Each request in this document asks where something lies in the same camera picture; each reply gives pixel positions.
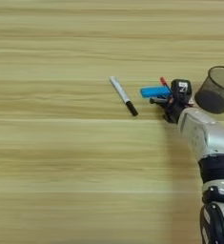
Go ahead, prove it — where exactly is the black mesh pen cup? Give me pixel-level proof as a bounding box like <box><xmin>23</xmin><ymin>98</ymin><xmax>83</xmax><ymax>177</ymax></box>
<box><xmin>193</xmin><ymin>65</ymin><xmax>224</xmax><ymax>115</ymax></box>

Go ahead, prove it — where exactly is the black box with white label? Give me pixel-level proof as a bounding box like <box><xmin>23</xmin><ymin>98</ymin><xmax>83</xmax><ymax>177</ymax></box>
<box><xmin>170</xmin><ymin>78</ymin><xmax>193</xmax><ymax>103</ymax></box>

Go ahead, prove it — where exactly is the blue rectangular eraser block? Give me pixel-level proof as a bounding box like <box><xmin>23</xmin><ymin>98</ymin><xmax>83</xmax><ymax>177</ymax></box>
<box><xmin>139</xmin><ymin>86</ymin><xmax>173</xmax><ymax>99</ymax></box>

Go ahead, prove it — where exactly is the red marker pen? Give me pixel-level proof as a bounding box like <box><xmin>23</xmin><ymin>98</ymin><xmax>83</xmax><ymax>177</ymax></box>
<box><xmin>159</xmin><ymin>76</ymin><xmax>169</xmax><ymax>88</ymax></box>

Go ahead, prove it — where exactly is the silver marker with black cap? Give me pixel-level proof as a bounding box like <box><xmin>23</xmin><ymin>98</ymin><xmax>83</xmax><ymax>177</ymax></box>
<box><xmin>109</xmin><ymin>75</ymin><xmax>139</xmax><ymax>117</ymax></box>

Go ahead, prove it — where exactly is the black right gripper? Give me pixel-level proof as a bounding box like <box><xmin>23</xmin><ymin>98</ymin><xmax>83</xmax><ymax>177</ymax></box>
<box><xmin>149</xmin><ymin>94</ymin><xmax>193</xmax><ymax>125</ymax></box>

